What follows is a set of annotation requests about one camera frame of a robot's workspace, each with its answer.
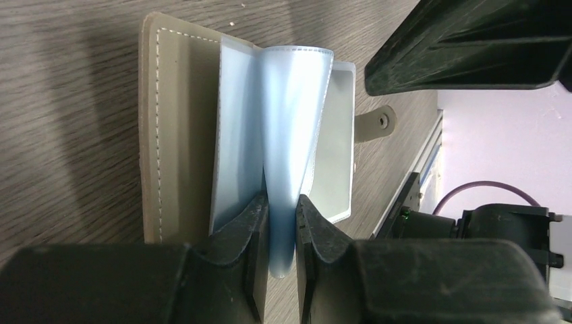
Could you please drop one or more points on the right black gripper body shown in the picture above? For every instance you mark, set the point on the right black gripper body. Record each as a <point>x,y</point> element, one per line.
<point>475,45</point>

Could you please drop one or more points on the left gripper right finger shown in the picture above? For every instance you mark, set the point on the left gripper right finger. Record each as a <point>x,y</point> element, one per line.
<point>342,280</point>

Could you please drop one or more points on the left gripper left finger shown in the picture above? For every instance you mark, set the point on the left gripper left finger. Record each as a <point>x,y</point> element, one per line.
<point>220,280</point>

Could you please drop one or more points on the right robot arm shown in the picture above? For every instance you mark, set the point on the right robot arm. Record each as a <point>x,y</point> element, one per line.
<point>525,225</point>

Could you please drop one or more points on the aluminium frame rail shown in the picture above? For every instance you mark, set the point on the aluminium frame rail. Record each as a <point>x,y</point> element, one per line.
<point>421,187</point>

